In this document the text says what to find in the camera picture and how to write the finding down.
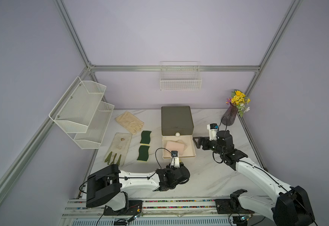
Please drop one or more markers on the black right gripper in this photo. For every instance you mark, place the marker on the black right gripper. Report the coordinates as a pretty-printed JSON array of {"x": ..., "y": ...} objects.
[{"x": 206, "y": 140}]

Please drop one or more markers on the green yellow sponge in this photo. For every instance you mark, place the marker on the green yellow sponge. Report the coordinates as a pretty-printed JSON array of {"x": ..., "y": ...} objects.
[{"x": 143, "y": 153}]

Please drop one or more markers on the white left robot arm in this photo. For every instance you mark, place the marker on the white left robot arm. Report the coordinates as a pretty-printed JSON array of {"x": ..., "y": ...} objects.
[{"x": 109, "y": 186}]

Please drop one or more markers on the pink sponge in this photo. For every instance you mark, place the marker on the pink sponge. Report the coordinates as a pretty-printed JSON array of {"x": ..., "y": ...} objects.
[{"x": 179, "y": 146}]

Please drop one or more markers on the olive three-drawer cabinet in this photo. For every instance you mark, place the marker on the olive three-drawer cabinet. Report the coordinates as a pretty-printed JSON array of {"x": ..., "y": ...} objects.
[{"x": 176, "y": 119}]

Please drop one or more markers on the purple glass vase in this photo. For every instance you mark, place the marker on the purple glass vase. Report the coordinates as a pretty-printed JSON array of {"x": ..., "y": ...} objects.
[{"x": 229, "y": 116}]

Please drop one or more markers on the yellow artificial flowers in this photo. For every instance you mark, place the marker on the yellow artificial flowers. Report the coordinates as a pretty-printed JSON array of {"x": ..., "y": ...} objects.
[{"x": 239, "y": 101}]

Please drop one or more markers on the beige rubber glove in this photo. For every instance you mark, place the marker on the beige rubber glove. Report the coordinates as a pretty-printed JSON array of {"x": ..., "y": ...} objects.
[{"x": 130, "y": 122}]

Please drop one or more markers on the white two-tier mesh shelf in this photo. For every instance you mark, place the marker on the white two-tier mesh shelf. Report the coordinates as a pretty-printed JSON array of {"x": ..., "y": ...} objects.
[{"x": 83, "y": 114}]

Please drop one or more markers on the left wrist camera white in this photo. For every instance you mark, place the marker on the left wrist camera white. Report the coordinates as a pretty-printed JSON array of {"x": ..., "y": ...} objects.
[{"x": 175, "y": 162}]

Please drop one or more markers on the white wire wall basket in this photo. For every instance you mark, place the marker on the white wire wall basket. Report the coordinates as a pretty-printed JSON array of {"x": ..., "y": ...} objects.
[{"x": 180, "y": 80}]

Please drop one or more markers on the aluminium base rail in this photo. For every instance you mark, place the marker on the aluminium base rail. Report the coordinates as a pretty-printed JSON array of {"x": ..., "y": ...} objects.
[{"x": 163, "y": 212}]

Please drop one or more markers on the aluminium frame profile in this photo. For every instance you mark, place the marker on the aluminium frame profile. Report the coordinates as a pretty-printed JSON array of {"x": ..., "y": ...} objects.
[{"x": 117, "y": 68}]

